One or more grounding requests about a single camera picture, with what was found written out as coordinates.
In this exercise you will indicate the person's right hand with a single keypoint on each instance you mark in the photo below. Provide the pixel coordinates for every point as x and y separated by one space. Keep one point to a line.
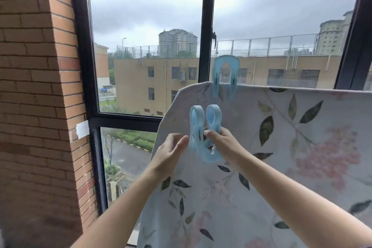
229 149

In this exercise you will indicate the person's left hand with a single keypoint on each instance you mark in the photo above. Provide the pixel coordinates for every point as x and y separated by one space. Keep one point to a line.
168 157

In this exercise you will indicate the floral light blue bedsheet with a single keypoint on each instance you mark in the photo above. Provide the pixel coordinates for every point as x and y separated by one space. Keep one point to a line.
334 111

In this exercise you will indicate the person's left forearm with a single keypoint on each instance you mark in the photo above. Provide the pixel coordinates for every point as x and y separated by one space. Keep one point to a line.
116 215

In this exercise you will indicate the person's right forearm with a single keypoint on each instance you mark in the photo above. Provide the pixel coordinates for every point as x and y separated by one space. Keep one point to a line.
290 198

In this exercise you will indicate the long beige building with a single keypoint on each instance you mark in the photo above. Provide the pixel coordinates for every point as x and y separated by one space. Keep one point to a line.
130 82

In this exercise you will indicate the brown brick building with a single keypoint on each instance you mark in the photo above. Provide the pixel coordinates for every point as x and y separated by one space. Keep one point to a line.
101 64

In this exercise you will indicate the grey tall apartment block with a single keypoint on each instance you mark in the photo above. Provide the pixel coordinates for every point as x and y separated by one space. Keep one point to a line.
177 43

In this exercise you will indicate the street lamp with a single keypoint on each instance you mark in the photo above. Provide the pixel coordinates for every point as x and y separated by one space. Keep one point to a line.
124 38

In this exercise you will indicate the white tall apartment buildings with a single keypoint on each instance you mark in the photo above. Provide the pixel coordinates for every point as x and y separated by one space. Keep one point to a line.
331 38

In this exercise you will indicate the white paper sheet on wall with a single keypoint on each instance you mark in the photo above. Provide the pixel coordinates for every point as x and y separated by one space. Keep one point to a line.
82 130

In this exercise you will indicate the black metal window frame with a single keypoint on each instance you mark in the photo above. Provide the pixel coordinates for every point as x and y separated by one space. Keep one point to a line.
84 53

